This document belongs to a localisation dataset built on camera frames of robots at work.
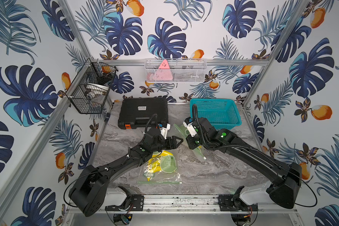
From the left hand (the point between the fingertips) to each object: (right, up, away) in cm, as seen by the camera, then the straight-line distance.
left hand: (180, 139), depth 77 cm
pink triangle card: (-10, +41, +13) cm, 44 cm away
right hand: (+3, +1, -1) cm, 4 cm away
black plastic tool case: (-31, +16, +30) cm, 47 cm away
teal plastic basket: (+37, +16, +39) cm, 56 cm away
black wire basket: (-51, +28, +4) cm, 58 cm away
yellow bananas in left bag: (-16, -17, +8) cm, 24 cm away
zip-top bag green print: (+1, +3, +1) cm, 4 cm away
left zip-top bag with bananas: (-11, -18, +6) cm, 22 cm away
